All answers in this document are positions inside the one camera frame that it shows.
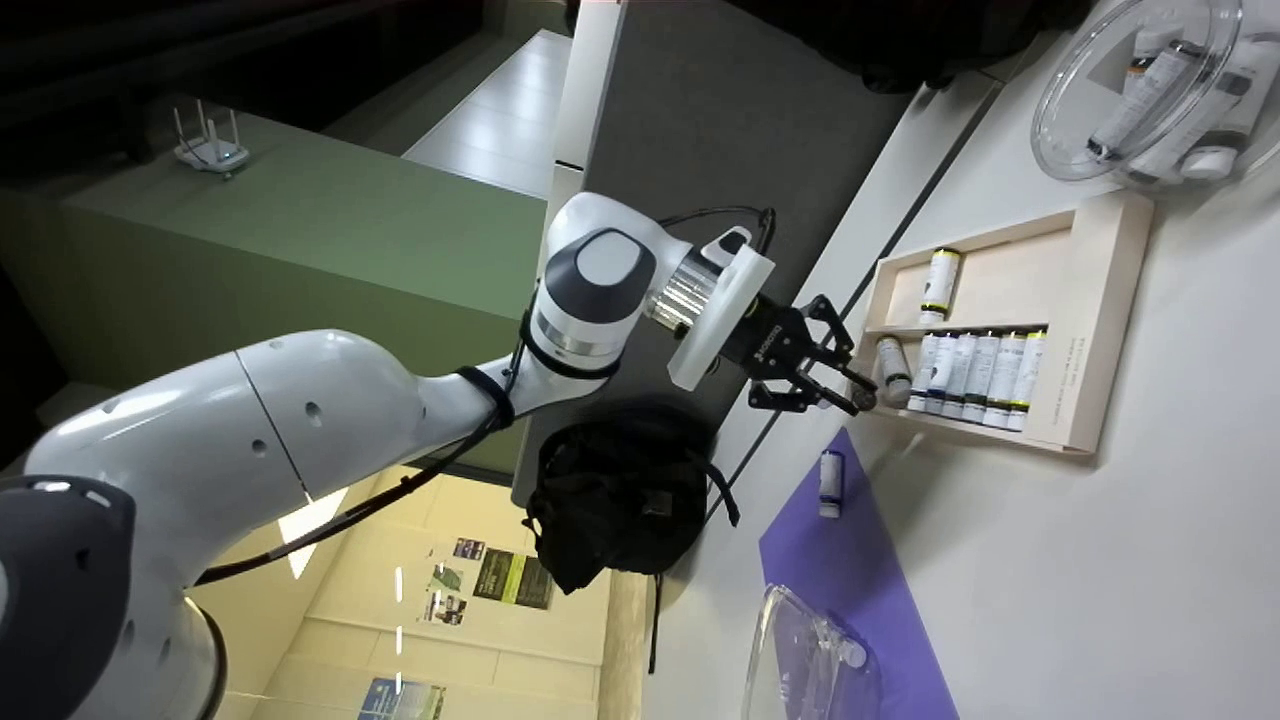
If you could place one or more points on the light wooden tray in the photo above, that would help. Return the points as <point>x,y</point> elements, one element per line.
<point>1092,334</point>

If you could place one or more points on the blue poster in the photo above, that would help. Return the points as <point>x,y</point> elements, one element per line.
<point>401,698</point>

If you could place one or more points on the white wrist mounting plate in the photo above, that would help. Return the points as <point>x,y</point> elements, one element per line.
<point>723,322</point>

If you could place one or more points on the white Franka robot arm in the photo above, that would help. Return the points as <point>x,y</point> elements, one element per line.
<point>265,427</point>

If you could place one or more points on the large black backpack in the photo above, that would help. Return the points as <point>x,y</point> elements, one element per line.
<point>621,492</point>

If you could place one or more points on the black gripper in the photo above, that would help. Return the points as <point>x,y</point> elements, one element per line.
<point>775,344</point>

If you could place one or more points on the clear plastic container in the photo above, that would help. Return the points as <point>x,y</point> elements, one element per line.
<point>802,665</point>

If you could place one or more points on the purple mat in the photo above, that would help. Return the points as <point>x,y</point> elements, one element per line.
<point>853,575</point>

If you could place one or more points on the clear round plastic bowl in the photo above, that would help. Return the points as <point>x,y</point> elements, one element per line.
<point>1064,123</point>

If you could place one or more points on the dark poster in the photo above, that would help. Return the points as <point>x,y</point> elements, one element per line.
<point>496,575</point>

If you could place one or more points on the tall black backpack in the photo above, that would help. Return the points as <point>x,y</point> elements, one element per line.
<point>907,34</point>

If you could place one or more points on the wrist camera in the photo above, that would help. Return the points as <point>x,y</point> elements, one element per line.
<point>724,248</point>

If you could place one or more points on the green cabinet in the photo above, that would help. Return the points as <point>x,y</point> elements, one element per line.
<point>322,253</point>

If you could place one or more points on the white tube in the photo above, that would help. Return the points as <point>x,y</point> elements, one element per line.
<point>1143,96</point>

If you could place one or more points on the white wifi router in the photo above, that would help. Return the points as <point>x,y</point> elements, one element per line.
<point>211,145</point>

